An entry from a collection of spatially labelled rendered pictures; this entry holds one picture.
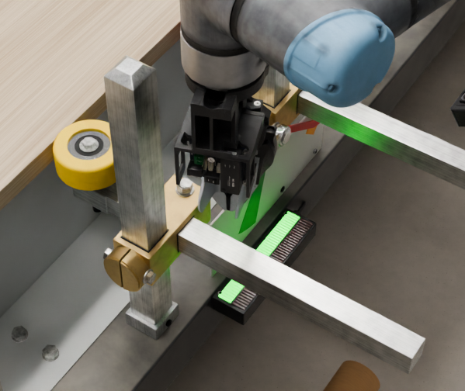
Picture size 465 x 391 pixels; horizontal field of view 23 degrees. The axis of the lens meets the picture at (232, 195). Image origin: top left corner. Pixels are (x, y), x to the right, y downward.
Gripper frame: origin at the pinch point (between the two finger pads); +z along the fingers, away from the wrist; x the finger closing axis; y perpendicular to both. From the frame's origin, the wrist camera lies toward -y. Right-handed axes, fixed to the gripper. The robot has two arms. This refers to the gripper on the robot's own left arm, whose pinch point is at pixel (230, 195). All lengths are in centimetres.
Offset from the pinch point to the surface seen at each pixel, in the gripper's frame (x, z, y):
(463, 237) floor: 30, 93, -78
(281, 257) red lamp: 3.8, 23.0, -10.9
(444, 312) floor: 28, 93, -59
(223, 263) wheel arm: -0.2, 8.8, 2.2
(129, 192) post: -9.8, -1.5, 3.2
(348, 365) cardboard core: 13, 86, -38
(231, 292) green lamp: -0.9, 23.0, -4.3
